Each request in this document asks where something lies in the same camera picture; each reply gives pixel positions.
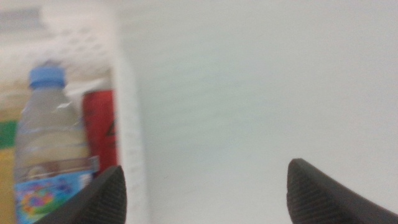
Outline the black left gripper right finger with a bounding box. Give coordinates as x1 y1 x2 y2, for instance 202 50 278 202
286 158 398 224

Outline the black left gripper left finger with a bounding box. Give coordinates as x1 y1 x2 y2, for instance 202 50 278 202
34 165 127 224

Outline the red soda can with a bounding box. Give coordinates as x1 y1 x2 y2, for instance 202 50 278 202
81 89 119 177

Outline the clear water bottle blue cap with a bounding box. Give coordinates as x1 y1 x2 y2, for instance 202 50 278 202
14 65 100 224

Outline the yellow juice bottle white cap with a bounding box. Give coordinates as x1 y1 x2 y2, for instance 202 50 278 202
0 83 24 224

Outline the white perforated plastic basket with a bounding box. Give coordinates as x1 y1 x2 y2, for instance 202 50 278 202
0 6 152 224

